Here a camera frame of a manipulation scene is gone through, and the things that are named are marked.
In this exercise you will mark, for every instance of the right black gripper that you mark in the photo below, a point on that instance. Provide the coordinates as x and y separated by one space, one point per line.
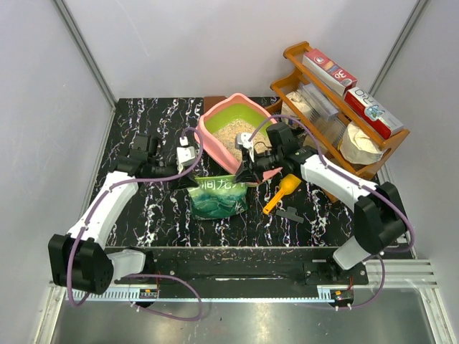
245 174

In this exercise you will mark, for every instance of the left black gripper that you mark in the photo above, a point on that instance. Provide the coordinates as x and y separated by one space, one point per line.
185 183

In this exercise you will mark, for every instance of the green cat litter bag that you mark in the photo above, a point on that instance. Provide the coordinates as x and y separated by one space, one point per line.
217 197

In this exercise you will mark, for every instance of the yellow plastic litter scoop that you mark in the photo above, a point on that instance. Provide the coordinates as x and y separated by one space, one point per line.
286 187

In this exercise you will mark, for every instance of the black bag clip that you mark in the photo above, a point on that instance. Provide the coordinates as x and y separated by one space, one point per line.
291 214

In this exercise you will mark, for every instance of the pink green litter box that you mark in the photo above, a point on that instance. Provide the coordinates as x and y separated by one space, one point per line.
229 124

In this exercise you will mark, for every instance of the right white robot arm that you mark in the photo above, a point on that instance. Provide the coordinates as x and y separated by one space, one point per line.
379 216

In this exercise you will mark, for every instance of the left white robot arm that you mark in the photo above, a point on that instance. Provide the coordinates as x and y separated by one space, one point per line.
78 259

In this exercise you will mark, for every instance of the clear plastic box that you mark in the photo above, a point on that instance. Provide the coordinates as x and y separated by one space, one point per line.
318 101

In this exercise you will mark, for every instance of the red white box upper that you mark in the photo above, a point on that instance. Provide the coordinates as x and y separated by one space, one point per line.
334 76

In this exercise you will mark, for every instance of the red white box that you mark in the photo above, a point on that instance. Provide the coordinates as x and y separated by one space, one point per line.
379 118
334 76

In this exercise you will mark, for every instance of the red white box lower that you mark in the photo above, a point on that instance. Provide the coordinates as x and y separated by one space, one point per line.
379 118

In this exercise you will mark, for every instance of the brown rectangular block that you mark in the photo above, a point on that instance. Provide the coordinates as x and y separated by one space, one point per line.
215 99

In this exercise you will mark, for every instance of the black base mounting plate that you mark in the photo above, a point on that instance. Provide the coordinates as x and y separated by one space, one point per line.
295 264

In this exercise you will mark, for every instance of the wooden two-tier shelf rack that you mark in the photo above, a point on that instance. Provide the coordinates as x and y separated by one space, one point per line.
330 133

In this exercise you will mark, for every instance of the beige paper bag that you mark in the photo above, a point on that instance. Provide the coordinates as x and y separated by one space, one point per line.
358 148

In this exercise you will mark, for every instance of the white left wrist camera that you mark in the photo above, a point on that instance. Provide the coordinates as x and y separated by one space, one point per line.
185 154

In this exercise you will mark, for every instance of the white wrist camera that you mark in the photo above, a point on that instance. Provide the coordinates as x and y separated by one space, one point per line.
242 141
185 154

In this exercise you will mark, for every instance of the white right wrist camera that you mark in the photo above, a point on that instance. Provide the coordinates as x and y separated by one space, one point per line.
242 141

